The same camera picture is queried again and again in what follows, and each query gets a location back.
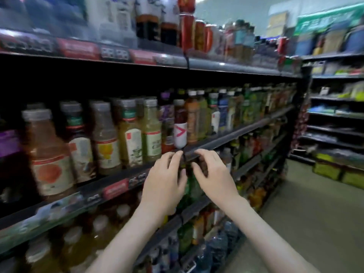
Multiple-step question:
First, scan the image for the row of clear water bottles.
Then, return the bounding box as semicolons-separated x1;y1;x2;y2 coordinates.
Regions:
0;0;87;38

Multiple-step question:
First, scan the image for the person's left forearm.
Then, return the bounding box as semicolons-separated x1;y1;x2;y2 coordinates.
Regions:
84;207;170;273

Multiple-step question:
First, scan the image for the green display crate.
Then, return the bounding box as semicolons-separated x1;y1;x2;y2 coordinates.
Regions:
341;165;364;190
312;149;343;181

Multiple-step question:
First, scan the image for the green wall sign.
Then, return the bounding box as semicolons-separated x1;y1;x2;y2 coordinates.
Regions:
294;4;364;36

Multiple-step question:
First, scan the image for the stack of cardboard boxes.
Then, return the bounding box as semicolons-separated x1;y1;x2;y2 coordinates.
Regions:
267;11;290;39

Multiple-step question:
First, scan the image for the person's right hand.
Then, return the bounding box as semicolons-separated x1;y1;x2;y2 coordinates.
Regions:
190;148;241;211

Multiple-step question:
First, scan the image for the person's left hand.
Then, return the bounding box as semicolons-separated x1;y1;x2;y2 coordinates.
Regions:
139;151;188;222

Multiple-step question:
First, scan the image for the red shelf price strip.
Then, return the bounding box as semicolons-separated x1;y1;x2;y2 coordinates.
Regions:
0;168;154;251
0;30;188;69

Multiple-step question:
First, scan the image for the row of tall red cans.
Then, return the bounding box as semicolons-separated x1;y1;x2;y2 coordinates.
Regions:
178;0;225;55

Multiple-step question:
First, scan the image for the drinks shelf unit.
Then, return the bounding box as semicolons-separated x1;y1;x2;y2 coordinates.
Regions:
0;28;305;273

